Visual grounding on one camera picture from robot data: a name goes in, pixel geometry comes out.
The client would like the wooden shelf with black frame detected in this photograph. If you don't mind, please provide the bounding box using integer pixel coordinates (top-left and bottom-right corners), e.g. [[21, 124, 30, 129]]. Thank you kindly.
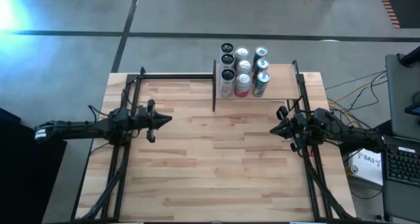
[[211, 58, 308, 113]]

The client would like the white paper box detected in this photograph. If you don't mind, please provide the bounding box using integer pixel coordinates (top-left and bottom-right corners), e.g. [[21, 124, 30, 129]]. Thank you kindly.
[[347, 144, 385, 186]]

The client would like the large black cabinet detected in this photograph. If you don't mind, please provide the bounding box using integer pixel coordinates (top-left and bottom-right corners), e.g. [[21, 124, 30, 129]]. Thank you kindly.
[[0, 107, 68, 224]]

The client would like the teal can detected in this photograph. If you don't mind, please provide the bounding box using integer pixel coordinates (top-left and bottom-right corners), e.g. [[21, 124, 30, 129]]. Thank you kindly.
[[251, 71, 271, 98]]

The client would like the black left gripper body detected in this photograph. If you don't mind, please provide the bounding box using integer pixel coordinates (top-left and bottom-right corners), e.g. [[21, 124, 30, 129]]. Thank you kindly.
[[137, 99, 156, 144]]

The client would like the blue silver Red Bull can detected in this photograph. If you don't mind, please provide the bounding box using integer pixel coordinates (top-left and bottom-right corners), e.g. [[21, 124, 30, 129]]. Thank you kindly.
[[252, 58, 270, 74], [252, 45, 269, 62]]

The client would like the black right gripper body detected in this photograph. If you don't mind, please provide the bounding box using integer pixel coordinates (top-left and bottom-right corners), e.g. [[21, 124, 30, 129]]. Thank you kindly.
[[276, 105, 311, 153]]

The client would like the black mat with orange stripes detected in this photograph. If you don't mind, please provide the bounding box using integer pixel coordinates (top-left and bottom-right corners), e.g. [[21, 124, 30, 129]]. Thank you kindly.
[[375, 0, 420, 30]]

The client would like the black aluminium rig frame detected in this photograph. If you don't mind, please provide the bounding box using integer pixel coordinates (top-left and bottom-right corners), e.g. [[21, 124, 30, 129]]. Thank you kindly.
[[70, 60, 357, 223]]

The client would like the grey flat panel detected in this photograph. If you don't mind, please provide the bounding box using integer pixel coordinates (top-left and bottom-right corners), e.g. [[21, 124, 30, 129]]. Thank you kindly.
[[385, 46, 420, 141]]

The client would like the black device with blue screen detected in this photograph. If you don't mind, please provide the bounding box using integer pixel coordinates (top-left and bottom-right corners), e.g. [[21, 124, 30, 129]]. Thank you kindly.
[[404, 102, 420, 117]]

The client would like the red white Spindrift can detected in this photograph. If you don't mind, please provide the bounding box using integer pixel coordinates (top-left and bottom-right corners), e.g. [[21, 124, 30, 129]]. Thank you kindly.
[[234, 72, 253, 99], [236, 58, 253, 74], [234, 45, 250, 62]]

